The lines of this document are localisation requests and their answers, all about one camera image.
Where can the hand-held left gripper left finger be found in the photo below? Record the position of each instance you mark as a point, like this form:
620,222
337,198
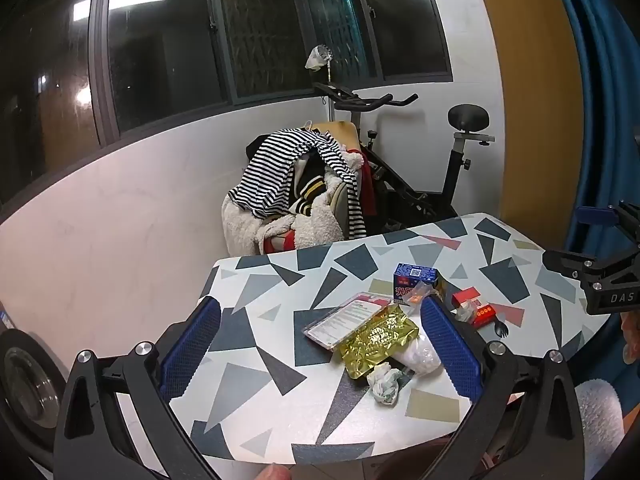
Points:
192,350

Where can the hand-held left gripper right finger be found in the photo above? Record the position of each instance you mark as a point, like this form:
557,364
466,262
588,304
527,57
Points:
450,350

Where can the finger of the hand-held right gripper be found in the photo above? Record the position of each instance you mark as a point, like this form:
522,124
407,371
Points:
595,215
567,262

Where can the red cigarette box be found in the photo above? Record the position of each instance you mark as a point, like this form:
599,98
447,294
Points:
483,316

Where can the gold foil packet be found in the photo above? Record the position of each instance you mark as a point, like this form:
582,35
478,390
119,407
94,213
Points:
375,340

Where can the person's right forearm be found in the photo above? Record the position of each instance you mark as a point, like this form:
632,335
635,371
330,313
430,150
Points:
600,425

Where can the person's right hand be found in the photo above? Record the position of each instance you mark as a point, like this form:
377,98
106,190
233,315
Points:
631,340

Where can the person's left hand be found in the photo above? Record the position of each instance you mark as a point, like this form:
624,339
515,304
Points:
274,472

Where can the white plastic bag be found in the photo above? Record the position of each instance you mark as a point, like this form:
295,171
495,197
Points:
417,357

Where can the small crumpled clear wrapper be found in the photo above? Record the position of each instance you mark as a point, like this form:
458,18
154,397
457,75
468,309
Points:
465,312

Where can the black plastic spork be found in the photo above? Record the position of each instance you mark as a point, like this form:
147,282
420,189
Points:
501,331

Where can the clear orange wrapper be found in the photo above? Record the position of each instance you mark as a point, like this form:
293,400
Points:
415,299

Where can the crumpled white tissue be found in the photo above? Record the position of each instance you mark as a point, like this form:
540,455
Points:
385,385

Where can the blue carton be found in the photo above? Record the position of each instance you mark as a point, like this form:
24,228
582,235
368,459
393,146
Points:
412,277

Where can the blue curtain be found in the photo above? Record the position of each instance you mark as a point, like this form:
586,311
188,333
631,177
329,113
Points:
600,110

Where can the clear package with white label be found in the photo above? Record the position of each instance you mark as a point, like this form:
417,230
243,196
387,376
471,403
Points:
345,317

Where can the yellow wooden panel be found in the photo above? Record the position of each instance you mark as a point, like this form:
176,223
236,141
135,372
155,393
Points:
530,110

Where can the red printed cloth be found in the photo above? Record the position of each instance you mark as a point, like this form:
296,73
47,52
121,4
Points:
280,242

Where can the black exercise bike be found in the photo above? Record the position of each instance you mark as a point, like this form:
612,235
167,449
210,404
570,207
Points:
452,170

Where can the washing machine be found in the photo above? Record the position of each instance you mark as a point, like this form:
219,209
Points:
30,390

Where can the red garment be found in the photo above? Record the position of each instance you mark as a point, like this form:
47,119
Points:
367,185

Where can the dark sweater with yellow stripe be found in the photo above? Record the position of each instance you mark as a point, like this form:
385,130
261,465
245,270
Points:
305,195

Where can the tan chair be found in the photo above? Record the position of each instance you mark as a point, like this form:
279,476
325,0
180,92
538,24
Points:
345,132

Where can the dark framed window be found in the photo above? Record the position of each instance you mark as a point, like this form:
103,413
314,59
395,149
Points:
165,60

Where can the white plastic wrapped lamp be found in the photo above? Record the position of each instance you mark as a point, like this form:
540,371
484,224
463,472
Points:
317,57

